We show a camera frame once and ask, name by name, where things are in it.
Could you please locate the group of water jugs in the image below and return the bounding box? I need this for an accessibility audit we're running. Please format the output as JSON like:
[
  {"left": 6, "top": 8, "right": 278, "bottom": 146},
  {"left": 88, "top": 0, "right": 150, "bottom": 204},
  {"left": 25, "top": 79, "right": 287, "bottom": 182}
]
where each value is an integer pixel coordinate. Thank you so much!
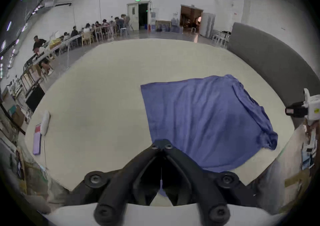
[{"left": 155, "top": 17, "right": 184, "bottom": 33}]

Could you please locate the row of tables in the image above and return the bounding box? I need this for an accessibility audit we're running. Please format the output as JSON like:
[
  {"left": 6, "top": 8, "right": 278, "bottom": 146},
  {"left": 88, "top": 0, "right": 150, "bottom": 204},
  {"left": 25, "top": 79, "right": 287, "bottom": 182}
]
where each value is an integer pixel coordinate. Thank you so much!
[{"left": 24, "top": 24, "right": 120, "bottom": 71}]

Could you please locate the group of people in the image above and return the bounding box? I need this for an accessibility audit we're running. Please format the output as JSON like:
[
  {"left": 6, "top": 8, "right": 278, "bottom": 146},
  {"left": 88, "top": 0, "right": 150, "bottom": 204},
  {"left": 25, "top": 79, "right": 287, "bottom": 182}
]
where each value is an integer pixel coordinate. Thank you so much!
[{"left": 61, "top": 14, "right": 131, "bottom": 42}]

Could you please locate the grey padded headboard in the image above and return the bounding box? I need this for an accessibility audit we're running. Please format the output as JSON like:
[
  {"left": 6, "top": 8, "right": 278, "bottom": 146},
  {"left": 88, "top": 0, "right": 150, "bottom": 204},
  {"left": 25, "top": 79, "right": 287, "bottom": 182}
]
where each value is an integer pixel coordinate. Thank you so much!
[{"left": 226, "top": 22, "right": 320, "bottom": 120}]

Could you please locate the white hand controller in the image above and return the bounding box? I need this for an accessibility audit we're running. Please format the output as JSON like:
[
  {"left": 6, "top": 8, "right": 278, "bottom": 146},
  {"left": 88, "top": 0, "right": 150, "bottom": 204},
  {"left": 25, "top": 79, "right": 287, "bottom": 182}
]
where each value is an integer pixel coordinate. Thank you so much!
[{"left": 40, "top": 110, "right": 51, "bottom": 136}]

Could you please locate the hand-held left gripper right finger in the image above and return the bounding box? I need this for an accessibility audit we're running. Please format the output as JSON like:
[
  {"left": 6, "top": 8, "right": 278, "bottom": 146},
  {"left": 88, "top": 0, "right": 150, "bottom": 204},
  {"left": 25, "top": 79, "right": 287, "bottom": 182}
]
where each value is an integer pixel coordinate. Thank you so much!
[{"left": 163, "top": 140, "right": 240, "bottom": 225}]

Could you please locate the bed with beige sheet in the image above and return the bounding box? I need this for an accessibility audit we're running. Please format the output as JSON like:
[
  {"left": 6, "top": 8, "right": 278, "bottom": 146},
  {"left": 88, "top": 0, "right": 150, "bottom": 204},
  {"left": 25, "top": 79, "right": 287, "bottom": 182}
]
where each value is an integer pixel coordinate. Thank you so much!
[{"left": 25, "top": 38, "right": 296, "bottom": 207}]

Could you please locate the purple phone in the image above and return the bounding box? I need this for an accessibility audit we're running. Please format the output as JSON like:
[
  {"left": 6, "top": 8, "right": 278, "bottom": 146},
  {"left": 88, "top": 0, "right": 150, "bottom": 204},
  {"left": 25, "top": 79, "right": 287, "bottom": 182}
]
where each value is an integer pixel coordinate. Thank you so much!
[{"left": 32, "top": 133, "right": 42, "bottom": 156}]

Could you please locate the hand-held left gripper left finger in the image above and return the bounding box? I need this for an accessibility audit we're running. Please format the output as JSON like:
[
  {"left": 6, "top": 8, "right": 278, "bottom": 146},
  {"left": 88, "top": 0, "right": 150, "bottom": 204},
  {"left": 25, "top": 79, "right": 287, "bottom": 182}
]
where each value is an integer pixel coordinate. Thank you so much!
[{"left": 84, "top": 139, "right": 165, "bottom": 225}]

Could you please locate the blue shirt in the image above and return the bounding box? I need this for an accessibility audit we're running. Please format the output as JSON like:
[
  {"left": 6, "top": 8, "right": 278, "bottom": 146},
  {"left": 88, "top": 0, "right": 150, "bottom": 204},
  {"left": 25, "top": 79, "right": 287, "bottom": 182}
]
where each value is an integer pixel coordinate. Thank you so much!
[{"left": 140, "top": 74, "right": 278, "bottom": 197}]

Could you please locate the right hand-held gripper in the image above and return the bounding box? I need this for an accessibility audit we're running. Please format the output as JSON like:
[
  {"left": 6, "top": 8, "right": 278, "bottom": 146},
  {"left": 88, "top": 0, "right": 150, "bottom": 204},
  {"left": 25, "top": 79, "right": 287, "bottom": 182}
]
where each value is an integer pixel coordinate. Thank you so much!
[{"left": 285, "top": 88, "right": 320, "bottom": 126}]

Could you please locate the white table with chairs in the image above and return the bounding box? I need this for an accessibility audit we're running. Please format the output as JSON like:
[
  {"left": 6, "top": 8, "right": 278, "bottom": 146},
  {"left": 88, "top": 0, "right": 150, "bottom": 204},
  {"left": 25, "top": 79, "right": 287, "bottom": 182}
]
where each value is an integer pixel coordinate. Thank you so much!
[{"left": 211, "top": 30, "right": 232, "bottom": 47}]

